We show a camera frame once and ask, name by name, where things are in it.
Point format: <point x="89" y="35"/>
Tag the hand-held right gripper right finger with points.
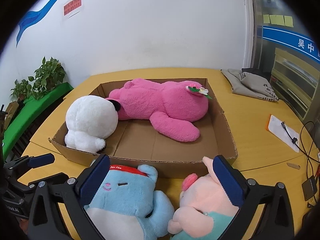
<point x="232" y="180"/>

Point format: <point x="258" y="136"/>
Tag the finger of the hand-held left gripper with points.
<point x="41" y="160"/>
<point x="56" y="177"/>

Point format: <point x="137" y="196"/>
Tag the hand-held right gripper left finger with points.
<point x="92" y="180"/>

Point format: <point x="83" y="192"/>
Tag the light blue plush toy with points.
<point x="125" y="195"/>

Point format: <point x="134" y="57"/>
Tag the pink pig plush toy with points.
<point x="200" y="197"/>

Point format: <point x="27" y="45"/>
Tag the white plush toy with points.
<point x="90" y="117"/>

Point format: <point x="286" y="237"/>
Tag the brown cardboard box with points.
<point x="162" y="145"/>

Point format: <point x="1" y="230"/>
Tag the magenta plush bear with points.
<point x="155" y="97"/>

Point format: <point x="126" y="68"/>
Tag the green planter box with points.
<point x="37" y="110"/>

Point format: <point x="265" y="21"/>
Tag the small brown box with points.
<point x="12" y="110"/>

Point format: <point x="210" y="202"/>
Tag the small wooden piece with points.
<point x="293" y="166"/>

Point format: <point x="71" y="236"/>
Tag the white paper sheet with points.
<point x="277" y="130"/>

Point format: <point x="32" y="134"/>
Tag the small potted green plant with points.
<point x="21" y="90"/>

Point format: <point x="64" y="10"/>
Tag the black power adapter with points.
<point x="309" y="188"/>

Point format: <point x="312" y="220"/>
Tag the grey tote bag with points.
<point x="247" y="85"/>

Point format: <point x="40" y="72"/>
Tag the yellow shelf cabinet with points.
<point x="292" y="80"/>

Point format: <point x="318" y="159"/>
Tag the blue banner strip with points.
<point x="282" y="36"/>

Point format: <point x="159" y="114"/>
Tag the yellow sticky note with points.
<point x="273" y="19"/>
<point x="280" y="20"/>
<point x="288" y="21"/>
<point x="266" y="19"/>

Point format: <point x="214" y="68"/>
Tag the red wall sign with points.
<point x="72" y="6"/>

